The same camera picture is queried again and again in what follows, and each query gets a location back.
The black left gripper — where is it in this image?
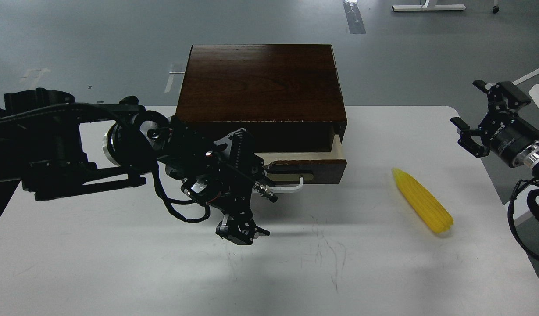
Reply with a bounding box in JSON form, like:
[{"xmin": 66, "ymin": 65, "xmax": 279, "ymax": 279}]
[{"xmin": 181, "ymin": 128, "xmax": 278, "ymax": 245}]

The wooden drawer with white handle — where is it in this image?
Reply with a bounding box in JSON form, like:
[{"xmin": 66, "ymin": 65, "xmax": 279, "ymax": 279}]
[{"xmin": 257, "ymin": 134, "xmax": 347, "ymax": 193}]

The white desk frame foot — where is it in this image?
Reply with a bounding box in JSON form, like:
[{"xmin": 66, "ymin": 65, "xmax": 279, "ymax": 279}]
[{"xmin": 391, "ymin": 0, "xmax": 466, "ymax": 12}]

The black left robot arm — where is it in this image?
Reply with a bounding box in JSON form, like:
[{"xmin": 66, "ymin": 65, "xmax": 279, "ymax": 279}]
[{"xmin": 0, "ymin": 88, "xmax": 278, "ymax": 245}]

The yellow corn cob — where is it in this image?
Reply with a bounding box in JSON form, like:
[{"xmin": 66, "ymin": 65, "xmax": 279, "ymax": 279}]
[{"xmin": 391, "ymin": 168, "xmax": 454, "ymax": 233}]

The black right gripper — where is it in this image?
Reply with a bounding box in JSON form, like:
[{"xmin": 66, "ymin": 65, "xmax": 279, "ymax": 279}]
[{"xmin": 450, "ymin": 80, "xmax": 539, "ymax": 168}]

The dark wooden drawer cabinet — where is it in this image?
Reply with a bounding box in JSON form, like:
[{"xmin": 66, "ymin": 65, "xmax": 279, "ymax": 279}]
[{"xmin": 175, "ymin": 44, "xmax": 347, "ymax": 152}]

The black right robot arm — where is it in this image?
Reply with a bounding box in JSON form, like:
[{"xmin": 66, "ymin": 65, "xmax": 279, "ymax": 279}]
[{"xmin": 450, "ymin": 80, "xmax": 539, "ymax": 262}]

